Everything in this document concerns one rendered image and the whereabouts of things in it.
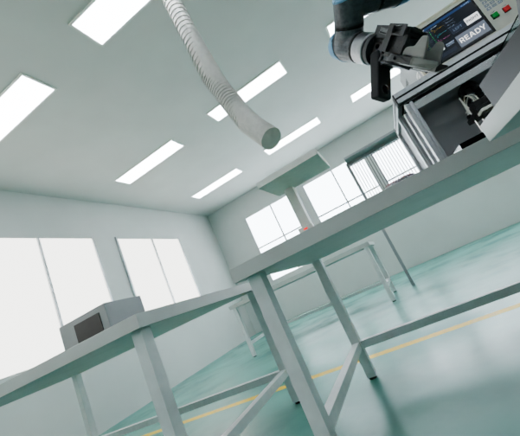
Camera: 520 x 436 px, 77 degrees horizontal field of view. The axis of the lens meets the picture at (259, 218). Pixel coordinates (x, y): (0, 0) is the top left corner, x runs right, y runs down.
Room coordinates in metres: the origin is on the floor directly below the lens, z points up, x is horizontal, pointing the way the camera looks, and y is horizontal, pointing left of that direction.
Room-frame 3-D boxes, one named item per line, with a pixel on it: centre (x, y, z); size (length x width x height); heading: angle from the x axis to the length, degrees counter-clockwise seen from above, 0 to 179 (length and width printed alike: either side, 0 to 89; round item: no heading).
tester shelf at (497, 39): (1.29, -1.06, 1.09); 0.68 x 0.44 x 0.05; 71
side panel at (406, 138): (1.47, -0.78, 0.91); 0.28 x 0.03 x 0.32; 161
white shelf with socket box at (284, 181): (1.83, -0.29, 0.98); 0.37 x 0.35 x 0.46; 71
